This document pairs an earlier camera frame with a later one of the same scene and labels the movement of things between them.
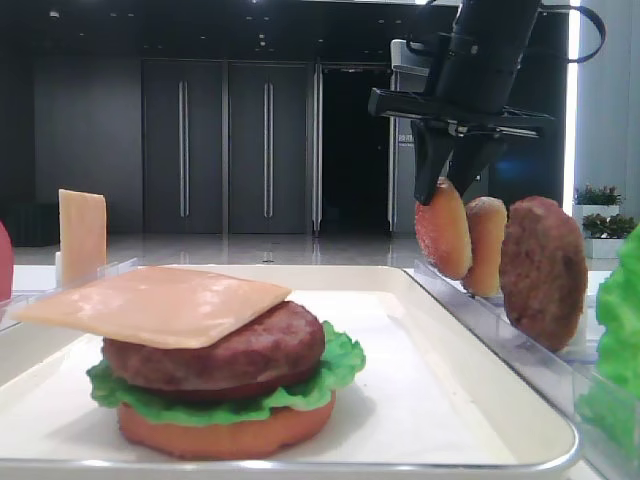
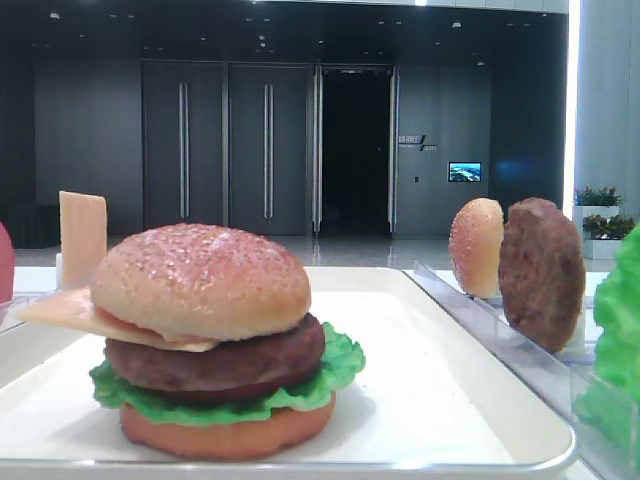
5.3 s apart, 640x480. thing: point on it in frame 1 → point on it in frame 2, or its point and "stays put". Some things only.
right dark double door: [268, 148] stays put
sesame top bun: [443, 232] → [201, 282]
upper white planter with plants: [592, 200] stays put
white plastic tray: [433, 398] stays put
